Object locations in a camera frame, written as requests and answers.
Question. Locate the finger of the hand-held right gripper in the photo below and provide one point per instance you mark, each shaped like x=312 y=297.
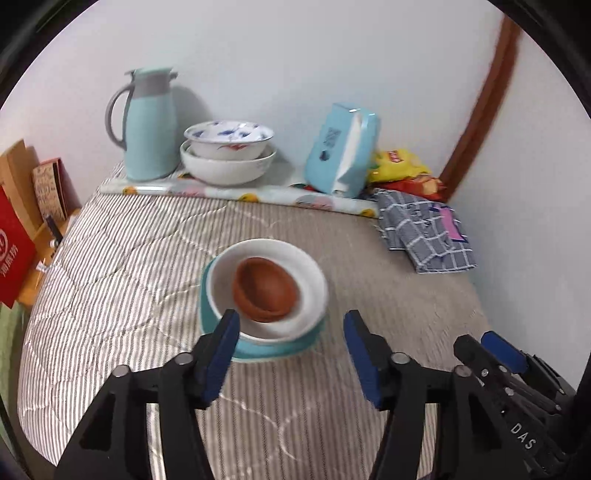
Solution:
x=508 y=397
x=503 y=350

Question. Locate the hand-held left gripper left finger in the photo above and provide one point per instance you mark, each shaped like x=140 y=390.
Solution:
x=221 y=360

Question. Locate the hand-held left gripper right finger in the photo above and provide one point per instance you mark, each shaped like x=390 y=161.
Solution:
x=364 y=355

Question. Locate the light blue plate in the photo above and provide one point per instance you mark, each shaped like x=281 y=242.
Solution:
x=205 y=304

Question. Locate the brown bowl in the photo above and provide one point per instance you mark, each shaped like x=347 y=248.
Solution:
x=265 y=286

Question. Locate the striped quilt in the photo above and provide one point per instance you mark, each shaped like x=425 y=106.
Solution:
x=138 y=277

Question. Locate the grey checked cloth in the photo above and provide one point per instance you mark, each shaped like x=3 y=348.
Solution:
x=425 y=230

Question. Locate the fruit print table mat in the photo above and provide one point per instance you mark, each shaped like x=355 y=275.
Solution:
x=277 y=196

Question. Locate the red chips bag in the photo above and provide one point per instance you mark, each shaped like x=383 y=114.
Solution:
x=425 y=187

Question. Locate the white patterned bowl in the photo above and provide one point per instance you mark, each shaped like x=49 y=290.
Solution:
x=226 y=170

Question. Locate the yellow chips bag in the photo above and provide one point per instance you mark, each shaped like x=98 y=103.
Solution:
x=397 y=164

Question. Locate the blue tissue pack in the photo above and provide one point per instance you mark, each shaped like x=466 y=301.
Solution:
x=332 y=152

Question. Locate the light wooden shelf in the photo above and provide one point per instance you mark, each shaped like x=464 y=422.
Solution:
x=46 y=249

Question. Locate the floral blue rimmed bowl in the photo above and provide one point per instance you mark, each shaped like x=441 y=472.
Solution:
x=226 y=138

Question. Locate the red box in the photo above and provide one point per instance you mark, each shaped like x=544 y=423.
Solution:
x=14 y=258

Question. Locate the light blue thermos jug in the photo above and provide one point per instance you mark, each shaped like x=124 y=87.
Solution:
x=150 y=134

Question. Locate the brown booklet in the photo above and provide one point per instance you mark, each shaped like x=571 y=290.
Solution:
x=48 y=189

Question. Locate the brown cardboard box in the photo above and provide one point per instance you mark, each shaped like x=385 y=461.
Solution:
x=18 y=166

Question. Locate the brown wooden door frame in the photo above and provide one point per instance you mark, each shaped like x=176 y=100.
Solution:
x=489 y=106

